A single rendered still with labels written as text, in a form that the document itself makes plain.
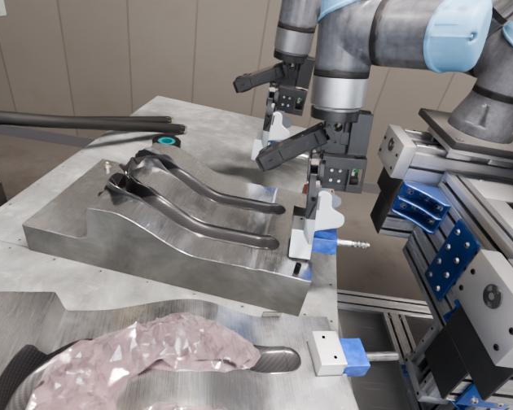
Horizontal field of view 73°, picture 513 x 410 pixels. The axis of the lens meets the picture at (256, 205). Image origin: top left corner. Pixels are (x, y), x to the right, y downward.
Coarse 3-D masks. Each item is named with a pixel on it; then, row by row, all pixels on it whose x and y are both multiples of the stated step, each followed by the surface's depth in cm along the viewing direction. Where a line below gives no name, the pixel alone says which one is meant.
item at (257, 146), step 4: (260, 132) 83; (256, 136) 81; (260, 136) 81; (256, 140) 80; (260, 140) 80; (272, 140) 84; (256, 144) 80; (260, 144) 80; (268, 144) 80; (256, 148) 81; (260, 148) 81; (252, 152) 82; (256, 152) 81; (252, 156) 82; (300, 156) 82; (304, 156) 82; (308, 156) 82
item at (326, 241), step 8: (296, 216) 60; (304, 216) 60; (296, 224) 58; (304, 224) 58; (296, 232) 56; (320, 232) 58; (328, 232) 58; (336, 232) 59; (296, 240) 57; (304, 240) 57; (320, 240) 57; (328, 240) 56; (336, 240) 56; (344, 240) 58; (296, 248) 58; (304, 248) 57; (312, 248) 57; (320, 248) 57; (328, 248) 57; (296, 256) 58; (304, 256) 58
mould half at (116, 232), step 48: (96, 192) 70; (192, 192) 68; (240, 192) 74; (288, 192) 76; (48, 240) 60; (96, 240) 58; (144, 240) 56; (192, 240) 59; (288, 240) 63; (192, 288) 61; (240, 288) 59; (288, 288) 57
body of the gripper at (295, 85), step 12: (288, 60) 68; (300, 60) 69; (312, 60) 69; (288, 72) 71; (300, 72) 71; (276, 84) 72; (288, 84) 73; (300, 84) 72; (276, 96) 72; (288, 96) 73; (300, 96) 72; (288, 108) 75; (300, 108) 74
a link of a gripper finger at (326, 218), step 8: (320, 192) 52; (328, 192) 52; (320, 200) 52; (328, 200) 52; (320, 208) 53; (328, 208) 53; (320, 216) 53; (328, 216) 53; (336, 216) 53; (312, 224) 53; (320, 224) 53; (328, 224) 53; (336, 224) 53; (304, 232) 55; (312, 232) 54; (312, 240) 55
